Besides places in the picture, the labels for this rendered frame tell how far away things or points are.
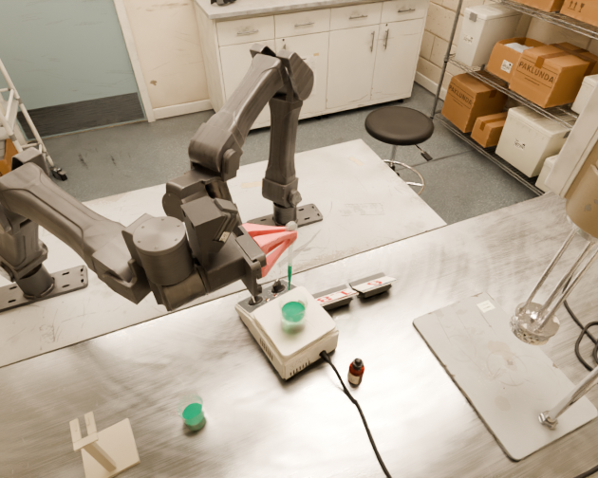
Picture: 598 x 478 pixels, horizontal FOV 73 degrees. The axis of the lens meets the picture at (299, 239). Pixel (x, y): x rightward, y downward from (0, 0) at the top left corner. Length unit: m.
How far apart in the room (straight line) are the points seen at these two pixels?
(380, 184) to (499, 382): 0.64
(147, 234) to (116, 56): 3.04
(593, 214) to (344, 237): 0.62
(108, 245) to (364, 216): 0.73
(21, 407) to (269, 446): 0.46
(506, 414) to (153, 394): 0.64
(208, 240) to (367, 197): 0.76
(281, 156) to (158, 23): 2.61
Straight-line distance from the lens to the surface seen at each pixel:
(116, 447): 0.82
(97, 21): 3.41
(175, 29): 3.47
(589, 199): 0.58
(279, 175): 0.95
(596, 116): 0.58
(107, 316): 0.98
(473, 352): 0.90
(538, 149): 2.84
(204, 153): 0.72
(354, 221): 1.10
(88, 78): 3.53
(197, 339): 0.88
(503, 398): 0.87
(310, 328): 0.76
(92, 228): 0.59
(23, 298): 1.09
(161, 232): 0.47
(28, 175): 0.67
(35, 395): 0.94
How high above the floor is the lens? 1.63
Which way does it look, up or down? 44 degrees down
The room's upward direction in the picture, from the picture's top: straight up
